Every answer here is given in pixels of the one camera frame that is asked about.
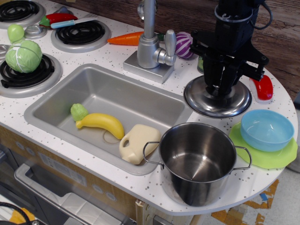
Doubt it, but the silver toy faucet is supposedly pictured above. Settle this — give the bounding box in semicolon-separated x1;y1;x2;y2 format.
123;0;177;83

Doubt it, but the silver oven door handle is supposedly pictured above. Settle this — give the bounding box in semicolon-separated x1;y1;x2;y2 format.
14;163;135;225

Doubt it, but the steel pot lid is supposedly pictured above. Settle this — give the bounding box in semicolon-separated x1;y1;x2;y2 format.
183;76;252;119

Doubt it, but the yellow object at floor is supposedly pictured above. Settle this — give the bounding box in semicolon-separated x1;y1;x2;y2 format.
9;208;36;224

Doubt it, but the front left stove burner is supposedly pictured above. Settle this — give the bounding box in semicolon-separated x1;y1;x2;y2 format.
0;54;62;98

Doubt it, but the red white toy sushi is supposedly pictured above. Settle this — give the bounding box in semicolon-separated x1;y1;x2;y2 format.
249;75;273;102

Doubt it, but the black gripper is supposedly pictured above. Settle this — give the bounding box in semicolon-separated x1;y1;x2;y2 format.
191;14;269;94

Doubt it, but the red toy chili pepper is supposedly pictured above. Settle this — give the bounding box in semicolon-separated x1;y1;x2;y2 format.
39;13;78;29

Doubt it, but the blue handled toy knife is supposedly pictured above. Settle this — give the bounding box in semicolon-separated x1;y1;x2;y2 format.
50;17;97;29

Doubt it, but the green toy cabbage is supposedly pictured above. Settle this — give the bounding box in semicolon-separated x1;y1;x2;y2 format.
5;40;43;73

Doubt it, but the green toy can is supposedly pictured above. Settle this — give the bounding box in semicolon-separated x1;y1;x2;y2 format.
197;56;204;74

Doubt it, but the stainless steel pot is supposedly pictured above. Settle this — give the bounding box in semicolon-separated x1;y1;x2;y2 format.
155;122;238;207

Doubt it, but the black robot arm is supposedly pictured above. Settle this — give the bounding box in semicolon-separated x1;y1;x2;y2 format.
190;0;270;96

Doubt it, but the small green toy lettuce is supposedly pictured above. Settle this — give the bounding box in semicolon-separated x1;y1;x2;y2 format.
70;103;89;121

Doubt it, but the yellow toy banana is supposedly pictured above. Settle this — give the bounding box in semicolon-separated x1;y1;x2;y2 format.
75;113;124;140

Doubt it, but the silver toy sink basin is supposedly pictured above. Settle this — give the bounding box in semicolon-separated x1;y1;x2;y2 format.
24;64;192;175

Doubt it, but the silver stove knob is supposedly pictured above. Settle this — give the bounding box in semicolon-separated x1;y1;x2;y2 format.
24;24;47;39

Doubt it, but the purple striped toy onion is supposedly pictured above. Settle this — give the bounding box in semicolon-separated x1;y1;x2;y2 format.
175;32;193;59

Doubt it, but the blue plastic bowl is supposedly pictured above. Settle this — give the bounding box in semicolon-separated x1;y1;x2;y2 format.
240;109;294;152

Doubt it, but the cream toy jug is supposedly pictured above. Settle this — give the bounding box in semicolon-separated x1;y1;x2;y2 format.
119;124;161;165

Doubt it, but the back right stove burner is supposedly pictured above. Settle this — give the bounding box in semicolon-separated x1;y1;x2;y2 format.
51;20;111;53

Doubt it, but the light green toy pear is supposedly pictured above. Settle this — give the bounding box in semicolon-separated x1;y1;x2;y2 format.
7;24;24;43

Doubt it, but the green plastic plate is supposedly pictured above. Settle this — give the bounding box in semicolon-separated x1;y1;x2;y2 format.
229;122;298;169

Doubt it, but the orange toy carrot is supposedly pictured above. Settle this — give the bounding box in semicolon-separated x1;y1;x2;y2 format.
107;31;144;46

